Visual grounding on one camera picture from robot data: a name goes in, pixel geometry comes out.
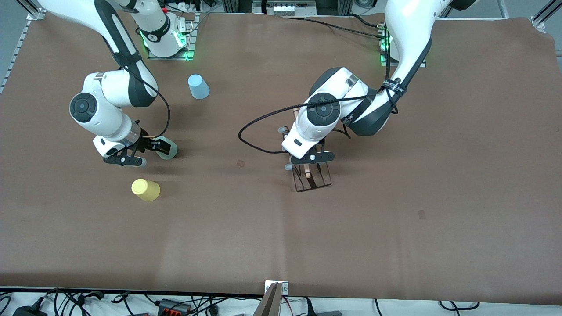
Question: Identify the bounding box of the mint green plastic cup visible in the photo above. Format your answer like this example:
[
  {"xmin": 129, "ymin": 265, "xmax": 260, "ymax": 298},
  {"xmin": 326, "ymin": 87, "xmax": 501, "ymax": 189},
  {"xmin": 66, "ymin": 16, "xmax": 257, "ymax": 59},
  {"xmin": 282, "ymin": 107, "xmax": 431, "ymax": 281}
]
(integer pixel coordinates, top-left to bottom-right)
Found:
[{"xmin": 151, "ymin": 137, "xmax": 178, "ymax": 160}]

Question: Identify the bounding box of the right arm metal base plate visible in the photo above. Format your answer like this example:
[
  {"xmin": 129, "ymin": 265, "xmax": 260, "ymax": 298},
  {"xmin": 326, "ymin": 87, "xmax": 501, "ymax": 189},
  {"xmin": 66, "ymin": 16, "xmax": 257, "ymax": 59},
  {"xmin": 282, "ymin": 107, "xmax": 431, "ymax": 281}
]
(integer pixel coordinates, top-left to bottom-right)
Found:
[{"xmin": 147, "ymin": 13, "xmax": 197, "ymax": 61}]

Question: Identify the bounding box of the looped black cable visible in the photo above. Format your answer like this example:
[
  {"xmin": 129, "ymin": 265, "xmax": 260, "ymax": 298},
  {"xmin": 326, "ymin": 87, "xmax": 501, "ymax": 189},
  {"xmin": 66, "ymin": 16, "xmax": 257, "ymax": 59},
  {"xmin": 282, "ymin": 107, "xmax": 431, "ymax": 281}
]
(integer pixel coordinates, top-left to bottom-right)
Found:
[{"xmin": 438, "ymin": 300, "xmax": 480, "ymax": 313}]

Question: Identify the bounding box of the black power plug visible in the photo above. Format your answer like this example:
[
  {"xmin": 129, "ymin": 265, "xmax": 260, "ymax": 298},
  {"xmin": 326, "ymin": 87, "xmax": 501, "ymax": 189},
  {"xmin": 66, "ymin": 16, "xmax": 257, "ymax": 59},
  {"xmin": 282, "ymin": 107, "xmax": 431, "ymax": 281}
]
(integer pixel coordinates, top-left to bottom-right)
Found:
[{"xmin": 303, "ymin": 298, "xmax": 343, "ymax": 316}]

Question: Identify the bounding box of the thick black cable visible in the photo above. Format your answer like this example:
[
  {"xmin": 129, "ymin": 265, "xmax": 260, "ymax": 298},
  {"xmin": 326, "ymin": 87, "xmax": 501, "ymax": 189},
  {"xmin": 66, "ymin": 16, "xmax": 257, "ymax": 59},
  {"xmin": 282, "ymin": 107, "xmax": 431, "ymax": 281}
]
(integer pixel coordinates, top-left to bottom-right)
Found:
[{"xmin": 349, "ymin": 13, "xmax": 387, "ymax": 29}]

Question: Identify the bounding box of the light blue plastic cup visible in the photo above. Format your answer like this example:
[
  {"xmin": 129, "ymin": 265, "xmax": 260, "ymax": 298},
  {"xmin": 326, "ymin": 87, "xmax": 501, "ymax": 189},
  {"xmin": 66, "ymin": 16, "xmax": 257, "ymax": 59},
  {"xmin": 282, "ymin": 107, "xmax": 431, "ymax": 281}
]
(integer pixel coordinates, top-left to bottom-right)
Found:
[{"xmin": 187, "ymin": 74, "xmax": 210, "ymax": 100}]

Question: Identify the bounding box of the black orange connector block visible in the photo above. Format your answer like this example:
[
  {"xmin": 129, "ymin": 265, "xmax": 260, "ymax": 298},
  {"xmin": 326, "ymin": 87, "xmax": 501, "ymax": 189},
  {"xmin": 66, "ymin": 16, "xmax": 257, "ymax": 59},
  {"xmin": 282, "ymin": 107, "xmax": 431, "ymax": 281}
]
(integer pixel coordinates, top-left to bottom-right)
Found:
[{"xmin": 157, "ymin": 298, "xmax": 192, "ymax": 315}]

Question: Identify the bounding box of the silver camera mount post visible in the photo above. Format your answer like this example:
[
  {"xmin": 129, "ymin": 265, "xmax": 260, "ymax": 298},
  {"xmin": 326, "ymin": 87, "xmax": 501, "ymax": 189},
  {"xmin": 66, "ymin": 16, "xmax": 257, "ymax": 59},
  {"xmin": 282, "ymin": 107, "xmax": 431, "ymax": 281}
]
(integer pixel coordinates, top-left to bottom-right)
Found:
[{"xmin": 254, "ymin": 281, "xmax": 289, "ymax": 316}]

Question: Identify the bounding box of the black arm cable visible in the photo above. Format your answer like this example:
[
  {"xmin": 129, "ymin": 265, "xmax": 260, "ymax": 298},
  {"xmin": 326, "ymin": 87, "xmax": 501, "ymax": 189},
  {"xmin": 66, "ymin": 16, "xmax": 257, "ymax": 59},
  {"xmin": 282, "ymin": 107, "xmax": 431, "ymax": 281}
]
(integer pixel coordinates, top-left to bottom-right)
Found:
[
  {"xmin": 238, "ymin": 26, "xmax": 404, "ymax": 154},
  {"xmin": 119, "ymin": 53, "xmax": 171, "ymax": 139}
]

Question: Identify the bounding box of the black power adapter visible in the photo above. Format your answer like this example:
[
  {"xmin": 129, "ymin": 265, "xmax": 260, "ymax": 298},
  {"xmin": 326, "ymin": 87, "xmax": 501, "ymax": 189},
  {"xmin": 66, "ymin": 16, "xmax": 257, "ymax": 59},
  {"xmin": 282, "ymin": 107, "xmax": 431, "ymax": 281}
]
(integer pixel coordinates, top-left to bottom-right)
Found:
[{"xmin": 12, "ymin": 304, "xmax": 48, "ymax": 316}]

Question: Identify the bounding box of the black wire cup holder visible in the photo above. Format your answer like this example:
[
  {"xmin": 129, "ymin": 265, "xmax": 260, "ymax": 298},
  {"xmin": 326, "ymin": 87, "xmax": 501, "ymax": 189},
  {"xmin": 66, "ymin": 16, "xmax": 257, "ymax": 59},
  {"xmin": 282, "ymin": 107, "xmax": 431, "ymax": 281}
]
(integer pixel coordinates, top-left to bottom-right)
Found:
[{"xmin": 278, "ymin": 107, "xmax": 333, "ymax": 193}]

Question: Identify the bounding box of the black braided cable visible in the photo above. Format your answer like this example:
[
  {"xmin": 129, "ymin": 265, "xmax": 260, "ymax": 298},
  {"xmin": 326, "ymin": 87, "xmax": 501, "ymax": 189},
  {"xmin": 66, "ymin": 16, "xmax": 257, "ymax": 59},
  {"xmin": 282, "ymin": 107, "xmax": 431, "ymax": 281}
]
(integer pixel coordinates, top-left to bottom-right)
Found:
[{"xmin": 281, "ymin": 15, "xmax": 387, "ymax": 41}]

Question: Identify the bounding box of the brown table cover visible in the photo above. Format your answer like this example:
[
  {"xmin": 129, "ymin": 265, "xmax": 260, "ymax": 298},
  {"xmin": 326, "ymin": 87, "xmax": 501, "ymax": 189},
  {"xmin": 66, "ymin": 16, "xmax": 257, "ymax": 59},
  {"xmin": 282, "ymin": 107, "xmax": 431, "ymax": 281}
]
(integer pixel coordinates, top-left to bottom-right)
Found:
[{"xmin": 0, "ymin": 9, "xmax": 562, "ymax": 304}]

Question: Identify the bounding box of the grey electronics box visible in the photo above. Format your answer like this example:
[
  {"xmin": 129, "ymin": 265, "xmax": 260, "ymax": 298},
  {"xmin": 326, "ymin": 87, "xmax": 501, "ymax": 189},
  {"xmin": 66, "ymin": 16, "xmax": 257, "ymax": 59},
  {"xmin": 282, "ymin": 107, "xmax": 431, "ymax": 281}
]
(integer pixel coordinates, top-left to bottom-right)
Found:
[{"xmin": 252, "ymin": 0, "xmax": 317, "ymax": 17}]

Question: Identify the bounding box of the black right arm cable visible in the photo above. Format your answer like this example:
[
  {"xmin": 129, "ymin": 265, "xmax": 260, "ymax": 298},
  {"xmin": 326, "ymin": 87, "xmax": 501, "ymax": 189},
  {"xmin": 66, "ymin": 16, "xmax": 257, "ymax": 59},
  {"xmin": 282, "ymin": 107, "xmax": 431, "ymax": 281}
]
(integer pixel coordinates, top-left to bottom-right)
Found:
[{"xmin": 119, "ymin": 53, "xmax": 171, "ymax": 139}]

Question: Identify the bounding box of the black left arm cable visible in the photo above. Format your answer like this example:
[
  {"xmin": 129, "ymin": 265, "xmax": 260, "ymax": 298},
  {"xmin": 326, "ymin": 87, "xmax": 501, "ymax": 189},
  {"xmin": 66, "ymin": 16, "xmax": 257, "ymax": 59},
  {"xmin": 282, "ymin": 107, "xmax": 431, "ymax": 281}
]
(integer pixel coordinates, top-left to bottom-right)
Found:
[{"xmin": 238, "ymin": 26, "xmax": 404, "ymax": 154}]

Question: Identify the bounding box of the yellow plastic cup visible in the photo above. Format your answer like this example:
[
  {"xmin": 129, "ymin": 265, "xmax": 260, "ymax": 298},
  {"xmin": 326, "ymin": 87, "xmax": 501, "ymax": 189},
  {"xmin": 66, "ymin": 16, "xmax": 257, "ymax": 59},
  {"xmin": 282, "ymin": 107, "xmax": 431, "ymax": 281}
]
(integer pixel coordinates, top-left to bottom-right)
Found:
[{"xmin": 131, "ymin": 178, "xmax": 161, "ymax": 202}]

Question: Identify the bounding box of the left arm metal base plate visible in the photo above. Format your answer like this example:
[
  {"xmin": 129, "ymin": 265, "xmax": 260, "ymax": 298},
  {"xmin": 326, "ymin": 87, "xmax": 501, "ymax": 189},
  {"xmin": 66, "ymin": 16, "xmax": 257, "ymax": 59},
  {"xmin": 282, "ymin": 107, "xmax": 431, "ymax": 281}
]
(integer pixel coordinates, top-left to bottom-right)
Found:
[{"xmin": 380, "ymin": 48, "xmax": 426, "ymax": 68}]

